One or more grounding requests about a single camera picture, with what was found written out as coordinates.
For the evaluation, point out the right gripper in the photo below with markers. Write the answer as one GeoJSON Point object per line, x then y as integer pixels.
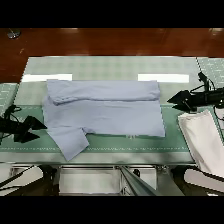
{"type": "Point", "coordinates": [202, 97]}

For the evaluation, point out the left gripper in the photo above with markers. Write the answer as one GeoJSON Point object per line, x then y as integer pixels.
{"type": "Point", "coordinates": [11, 126]}

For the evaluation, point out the light blue shirt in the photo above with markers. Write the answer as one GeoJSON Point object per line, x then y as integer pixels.
{"type": "Point", "coordinates": [110, 111]}

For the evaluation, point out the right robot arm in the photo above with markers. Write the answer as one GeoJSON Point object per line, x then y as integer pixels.
{"type": "Point", "coordinates": [203, 178]}

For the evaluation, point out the white garment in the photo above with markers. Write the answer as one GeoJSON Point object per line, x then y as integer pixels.
{"type": "Point", "coordinates": [203, 140]}

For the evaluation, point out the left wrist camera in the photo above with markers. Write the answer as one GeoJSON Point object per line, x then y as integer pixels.
{"type": "Point", "coordinates": [10, 111]}

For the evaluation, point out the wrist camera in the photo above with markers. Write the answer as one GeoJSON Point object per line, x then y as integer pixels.
{"type": "Point", "coordinates": [10, 111]}
{"type": "Point", "coordinates": [204, 80]}

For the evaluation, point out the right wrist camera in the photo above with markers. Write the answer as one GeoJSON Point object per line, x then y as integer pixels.
{"type": "Point", "coordinates": [204, 80]}

